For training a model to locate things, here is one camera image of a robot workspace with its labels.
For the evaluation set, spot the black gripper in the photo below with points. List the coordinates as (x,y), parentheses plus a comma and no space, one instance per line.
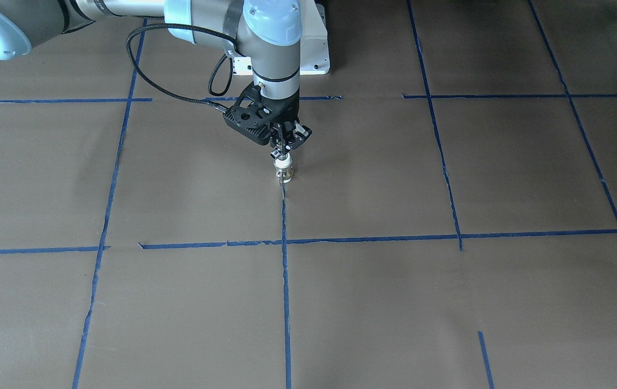
(289,114)

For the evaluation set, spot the small metal pipe fitting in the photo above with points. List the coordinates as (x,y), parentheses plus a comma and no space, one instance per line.
(280,155)

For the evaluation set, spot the brass PPR valve white ends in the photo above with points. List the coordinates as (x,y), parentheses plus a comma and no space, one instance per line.
(284,169)

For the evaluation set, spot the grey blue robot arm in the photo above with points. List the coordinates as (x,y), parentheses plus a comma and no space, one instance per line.
(218,24)

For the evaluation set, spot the brown paper table cover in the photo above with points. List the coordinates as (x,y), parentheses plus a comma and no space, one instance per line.
(452,222)

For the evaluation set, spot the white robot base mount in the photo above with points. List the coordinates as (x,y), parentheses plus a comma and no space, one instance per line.
(314,48)

